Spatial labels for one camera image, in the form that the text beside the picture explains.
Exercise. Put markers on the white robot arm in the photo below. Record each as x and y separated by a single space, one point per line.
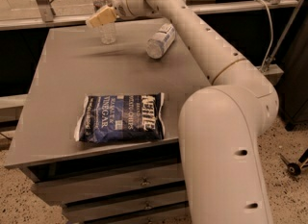
218 125

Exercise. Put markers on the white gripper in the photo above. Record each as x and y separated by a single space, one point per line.
120 1

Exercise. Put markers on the metal railing frame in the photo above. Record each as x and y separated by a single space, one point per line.
64 13

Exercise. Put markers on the black caster wheel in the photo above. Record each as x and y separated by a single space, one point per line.
295 168

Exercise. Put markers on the grey drawer cabinet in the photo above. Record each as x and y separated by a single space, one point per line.
78 78

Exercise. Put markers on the white bottle lying down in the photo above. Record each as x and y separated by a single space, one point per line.
161 41

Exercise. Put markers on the blue Kettle chip bag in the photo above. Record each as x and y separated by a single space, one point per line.
121 117

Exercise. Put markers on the clear plastic water bottle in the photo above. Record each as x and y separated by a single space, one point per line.
107 27

